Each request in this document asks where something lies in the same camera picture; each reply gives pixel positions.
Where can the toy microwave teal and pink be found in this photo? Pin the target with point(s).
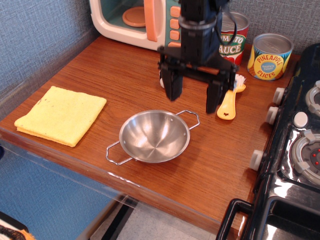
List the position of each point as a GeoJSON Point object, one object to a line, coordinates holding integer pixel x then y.
{"type": "Point", "coordinates": [161, 22]}

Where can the white stove knob middle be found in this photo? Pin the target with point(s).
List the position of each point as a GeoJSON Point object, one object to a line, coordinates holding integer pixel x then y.
{"type": "Point", "coordinates": [271, 115]}

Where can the black toy stove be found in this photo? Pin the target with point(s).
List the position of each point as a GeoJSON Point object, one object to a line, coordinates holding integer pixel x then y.
{"type": "Point", "coordinates": [286, 204]}

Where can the orange object bottom left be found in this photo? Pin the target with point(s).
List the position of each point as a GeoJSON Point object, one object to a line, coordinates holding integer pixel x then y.
{"type": "Point", "coordinates": [13, 234]}

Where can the stainless steel colander bowl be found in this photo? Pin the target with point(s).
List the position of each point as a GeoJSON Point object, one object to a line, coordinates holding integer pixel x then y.
{"type": "Point", "coordinates": [155, 136]}

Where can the yellow dish brush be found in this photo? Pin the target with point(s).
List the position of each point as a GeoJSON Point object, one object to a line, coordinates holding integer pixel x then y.
{"type": "Point", "coordinates": [227, 109]}

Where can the toy sushi roll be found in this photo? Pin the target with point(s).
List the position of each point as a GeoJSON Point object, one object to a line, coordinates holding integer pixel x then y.
{"type": "Point", "coordinates": [161, 83]}

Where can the pineapple slices can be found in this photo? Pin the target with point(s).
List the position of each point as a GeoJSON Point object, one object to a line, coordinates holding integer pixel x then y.
{"type": "Point", "coordinates": [269, 56]}

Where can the tomato sauce can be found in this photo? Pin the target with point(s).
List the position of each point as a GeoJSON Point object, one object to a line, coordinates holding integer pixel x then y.
{"type": "Point", "coordinates": [234, 35]}

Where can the white stove knob lower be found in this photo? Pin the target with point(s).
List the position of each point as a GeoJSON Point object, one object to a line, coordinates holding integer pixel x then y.
{"type": "Point", "coordinates": [256, 159]}

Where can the orange microwave turntable plate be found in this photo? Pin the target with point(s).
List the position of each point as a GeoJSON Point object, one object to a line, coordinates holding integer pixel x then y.
{"type": "Point", "coordinates": [134, 17]}

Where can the white stove knob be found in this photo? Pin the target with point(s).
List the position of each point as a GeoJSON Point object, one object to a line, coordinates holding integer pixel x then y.
{"type": "Point", "coordinates": [256, 159]}
{"type": "Point", "coordinates": [278, 95]}
{"type": "Point", "coordinates": [271, 115]}

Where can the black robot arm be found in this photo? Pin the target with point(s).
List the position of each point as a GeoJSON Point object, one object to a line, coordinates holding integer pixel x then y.
{"type": "Point", "coordinates": [198, 10]}

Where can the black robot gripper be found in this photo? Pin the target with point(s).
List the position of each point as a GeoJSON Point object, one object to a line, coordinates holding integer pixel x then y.
{"type": "Point", "coordinates": [200, 42]}

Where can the yellow folded towel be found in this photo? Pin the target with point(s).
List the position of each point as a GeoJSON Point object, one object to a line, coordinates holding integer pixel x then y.
{"type": "Point", "coordinates": [62, 116]}

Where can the white stove knob upper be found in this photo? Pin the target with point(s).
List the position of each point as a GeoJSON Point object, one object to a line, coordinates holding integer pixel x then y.
{"type": "Point", "coordinates": [278, 95]}

